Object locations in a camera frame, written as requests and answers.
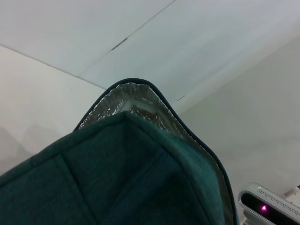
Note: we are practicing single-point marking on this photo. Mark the dark teal fabric lunch bag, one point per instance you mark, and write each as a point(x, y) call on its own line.
point(105, 175)

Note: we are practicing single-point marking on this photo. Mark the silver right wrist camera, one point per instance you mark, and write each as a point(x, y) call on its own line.
point(264, 204)

